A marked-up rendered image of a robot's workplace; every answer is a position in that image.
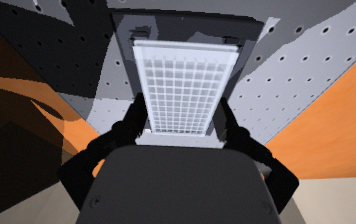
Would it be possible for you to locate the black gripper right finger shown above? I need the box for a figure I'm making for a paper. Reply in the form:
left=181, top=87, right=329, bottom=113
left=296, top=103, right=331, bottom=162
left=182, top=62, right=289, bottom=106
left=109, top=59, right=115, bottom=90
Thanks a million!
left=212, top=97, right=299, bottom=215

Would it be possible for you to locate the white well plate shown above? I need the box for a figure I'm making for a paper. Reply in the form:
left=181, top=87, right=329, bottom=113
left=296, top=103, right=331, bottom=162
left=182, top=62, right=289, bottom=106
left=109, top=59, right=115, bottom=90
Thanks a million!
left=133, top=39, right=239, bottom=137

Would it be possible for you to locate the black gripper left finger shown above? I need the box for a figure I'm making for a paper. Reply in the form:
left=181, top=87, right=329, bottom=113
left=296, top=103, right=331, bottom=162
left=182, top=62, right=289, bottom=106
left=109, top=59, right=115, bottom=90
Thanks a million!
left=57, top=93, right=148, bottom=211

